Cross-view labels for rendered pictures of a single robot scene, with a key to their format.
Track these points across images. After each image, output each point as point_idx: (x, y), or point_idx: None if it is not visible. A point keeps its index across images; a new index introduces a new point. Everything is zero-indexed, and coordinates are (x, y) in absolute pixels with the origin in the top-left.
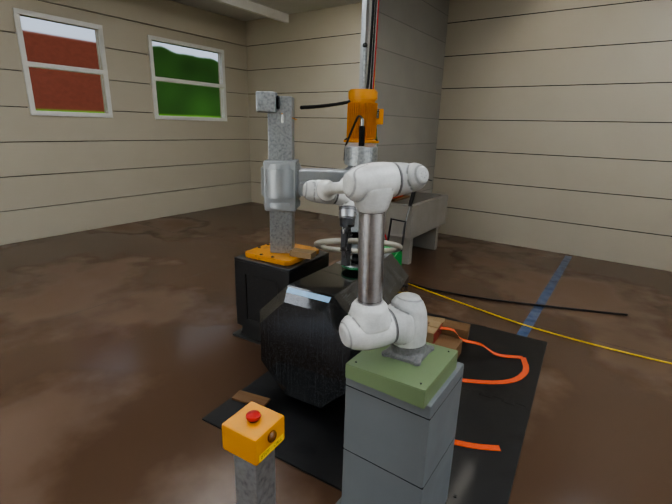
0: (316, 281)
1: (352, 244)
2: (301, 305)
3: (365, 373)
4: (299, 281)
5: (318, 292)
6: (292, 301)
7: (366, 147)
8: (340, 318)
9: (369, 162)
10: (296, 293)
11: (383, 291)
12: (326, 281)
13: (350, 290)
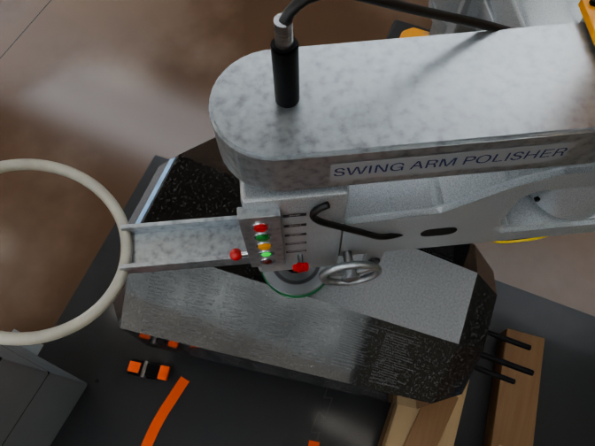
0: (204, 198)
1: (204, 234)
2: (142, 196)
3: None
4: (198, 169)
5: (147, 212)
6: (154, 178)
7: (215, 122)
8: None
9: (227, 164)
10: (160, 177)
11: (279, 341)
12: (206, 217)
13: (186, 269)
